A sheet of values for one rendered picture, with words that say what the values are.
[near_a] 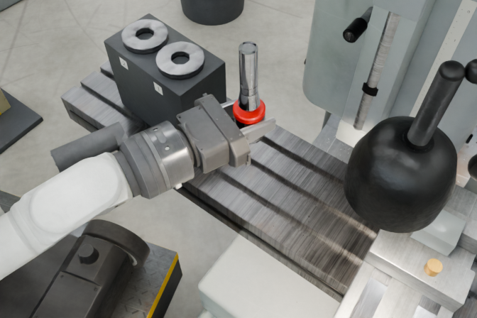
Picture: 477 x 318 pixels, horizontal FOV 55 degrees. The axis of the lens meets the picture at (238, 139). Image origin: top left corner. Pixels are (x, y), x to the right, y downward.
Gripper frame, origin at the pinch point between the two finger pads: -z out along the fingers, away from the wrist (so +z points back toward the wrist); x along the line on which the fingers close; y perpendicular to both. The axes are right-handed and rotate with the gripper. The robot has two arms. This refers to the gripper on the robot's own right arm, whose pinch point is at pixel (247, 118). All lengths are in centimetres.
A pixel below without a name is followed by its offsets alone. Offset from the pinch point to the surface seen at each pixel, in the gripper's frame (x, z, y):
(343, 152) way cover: 3.3, -28.6, 33.1
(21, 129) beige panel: 134, 41, 121
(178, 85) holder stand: 18.8, 2.6, 8.4
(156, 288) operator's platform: 17, 19, 84
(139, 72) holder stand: 27.1, 6.9, 9.9
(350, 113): -15.5, -2.8, -14.9
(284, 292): -15.5, 0.4, 35.2
